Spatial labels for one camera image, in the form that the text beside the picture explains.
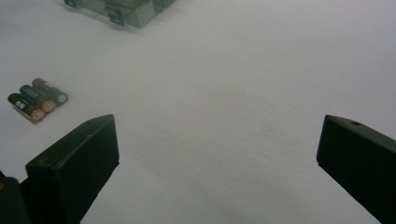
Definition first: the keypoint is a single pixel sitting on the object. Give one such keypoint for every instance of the transparent grey organizer box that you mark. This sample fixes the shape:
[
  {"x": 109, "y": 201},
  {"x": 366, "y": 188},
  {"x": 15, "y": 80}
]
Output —
[{"x": 130, "y": 11}]

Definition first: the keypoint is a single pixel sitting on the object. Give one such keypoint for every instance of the shrink-wrapped battery pack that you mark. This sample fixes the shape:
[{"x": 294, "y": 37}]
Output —
[{"x": 35, "y": 99}]

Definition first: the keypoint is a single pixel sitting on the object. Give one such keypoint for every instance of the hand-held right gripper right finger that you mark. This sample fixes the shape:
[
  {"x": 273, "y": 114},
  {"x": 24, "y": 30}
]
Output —
[{"x": 361, "y": 161}]

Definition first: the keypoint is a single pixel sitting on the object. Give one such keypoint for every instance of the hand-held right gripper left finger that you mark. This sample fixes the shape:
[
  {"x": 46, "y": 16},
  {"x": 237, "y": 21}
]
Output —
[{"x": 71, "y": 168}]

